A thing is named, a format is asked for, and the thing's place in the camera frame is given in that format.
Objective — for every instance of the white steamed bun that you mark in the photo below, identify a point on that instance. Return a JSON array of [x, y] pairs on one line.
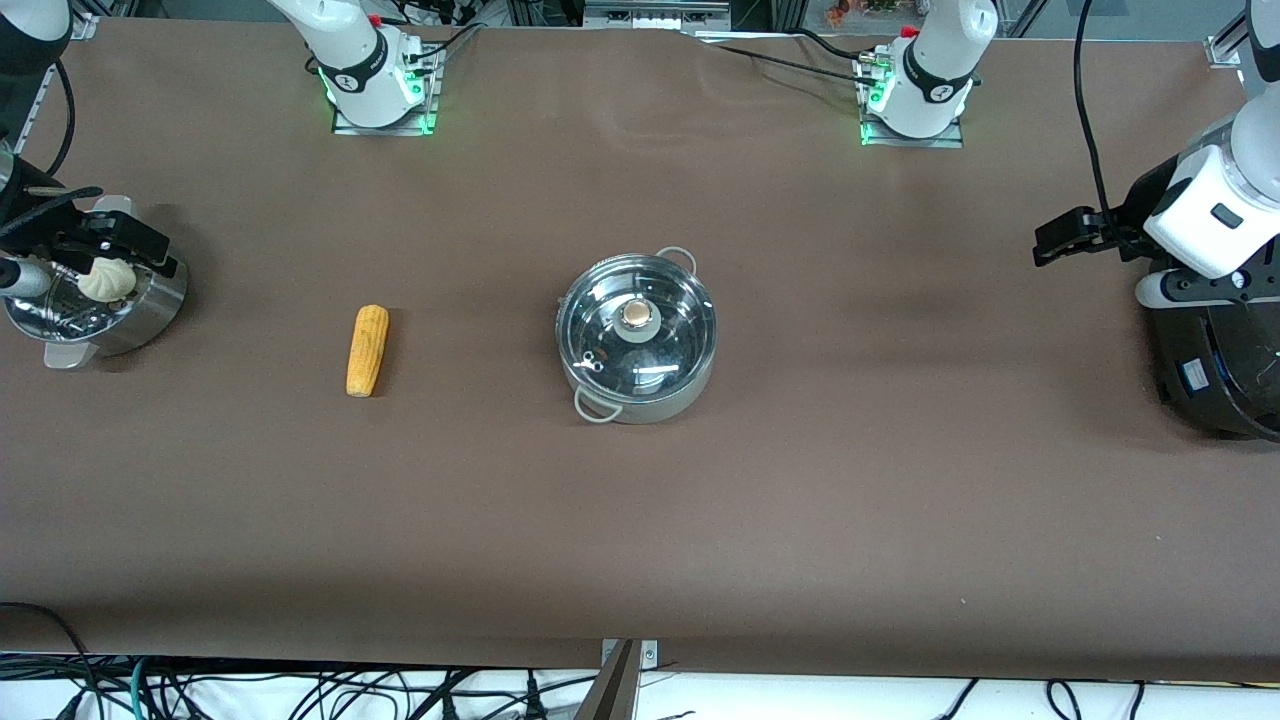
[[105, 280]]

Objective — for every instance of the aluminium frame corner bracket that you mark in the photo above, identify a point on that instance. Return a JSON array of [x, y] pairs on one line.
[[1228, 45], [84, 24]]

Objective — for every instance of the black rice cooker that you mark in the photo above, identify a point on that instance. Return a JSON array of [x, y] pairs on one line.
[[1220, 370]]

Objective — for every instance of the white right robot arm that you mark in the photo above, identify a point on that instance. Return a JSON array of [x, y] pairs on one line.
[[365, 80]]

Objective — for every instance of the metal table edge bracket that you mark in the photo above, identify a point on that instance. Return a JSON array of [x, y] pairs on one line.
[[615, 685]]

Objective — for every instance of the stainless steel pot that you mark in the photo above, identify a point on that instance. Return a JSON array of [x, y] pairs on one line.
[[655, 395]]

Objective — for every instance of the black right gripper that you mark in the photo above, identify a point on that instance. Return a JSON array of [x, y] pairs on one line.
[[30, 227]]

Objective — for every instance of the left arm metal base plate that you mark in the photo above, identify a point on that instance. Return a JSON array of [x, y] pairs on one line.
[[955, 140]]

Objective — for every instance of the steel steamer pot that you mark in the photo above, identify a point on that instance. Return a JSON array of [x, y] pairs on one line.
[[120, 320]]

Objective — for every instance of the brown table mat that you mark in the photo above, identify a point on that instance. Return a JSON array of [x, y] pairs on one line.
[[640, 520]]

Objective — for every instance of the yellow corn cob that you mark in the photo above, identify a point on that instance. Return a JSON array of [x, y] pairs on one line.
[[367, 349]]

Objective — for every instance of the glass pot lid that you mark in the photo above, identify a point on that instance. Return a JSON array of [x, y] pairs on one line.
[[637, 325]]

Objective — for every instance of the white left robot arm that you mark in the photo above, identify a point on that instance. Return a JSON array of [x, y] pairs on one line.
[[930, 80]]

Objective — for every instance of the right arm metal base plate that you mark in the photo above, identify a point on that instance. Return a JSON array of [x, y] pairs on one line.
[[428, 100]]

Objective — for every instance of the grey power strip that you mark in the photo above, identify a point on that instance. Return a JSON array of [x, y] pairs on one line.
[[655, 14]]

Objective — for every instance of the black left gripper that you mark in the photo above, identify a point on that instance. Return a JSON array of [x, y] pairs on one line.
[[1137, 220]]

